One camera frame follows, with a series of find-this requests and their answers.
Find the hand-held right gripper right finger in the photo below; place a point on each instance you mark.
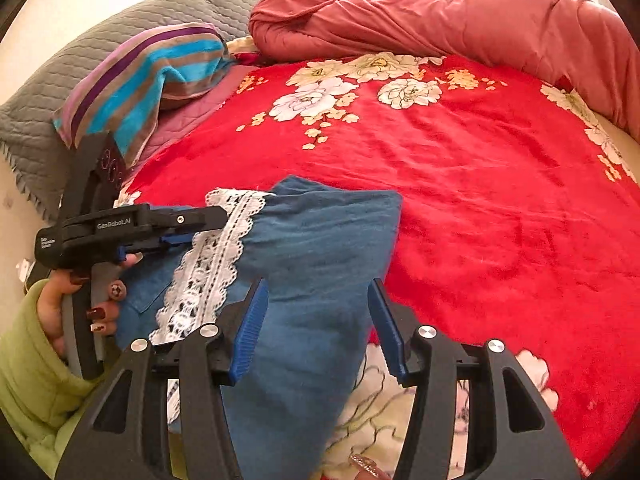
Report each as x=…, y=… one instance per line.
x=387, y=330

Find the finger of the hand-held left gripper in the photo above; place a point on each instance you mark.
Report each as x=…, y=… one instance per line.
x=172, y=241
x=195, y=217

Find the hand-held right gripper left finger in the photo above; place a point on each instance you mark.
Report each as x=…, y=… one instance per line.
x=250, y=330

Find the blue pants with lace hems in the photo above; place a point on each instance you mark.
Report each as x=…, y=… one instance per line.
x=310, y=260

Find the person's left forearm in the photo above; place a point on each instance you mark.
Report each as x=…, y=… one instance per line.
x=35, y=390

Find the person's left hand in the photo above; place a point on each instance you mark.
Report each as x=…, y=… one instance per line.
x=52, y=300

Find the pink quilted pillow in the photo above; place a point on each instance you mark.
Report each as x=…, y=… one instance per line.
x=190, y=110

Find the striped towel pillow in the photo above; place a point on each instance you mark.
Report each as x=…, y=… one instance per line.
x=145, y=80

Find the grey quilted pillow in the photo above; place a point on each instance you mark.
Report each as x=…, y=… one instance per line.
x=55, y=85

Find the red floral blanket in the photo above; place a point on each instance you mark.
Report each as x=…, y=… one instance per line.
x=475, y=185

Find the yellow floral cloth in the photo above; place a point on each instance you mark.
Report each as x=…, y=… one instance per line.
x=242, y=47

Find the pink comforter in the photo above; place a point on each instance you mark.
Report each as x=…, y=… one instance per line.
x=450, y=15

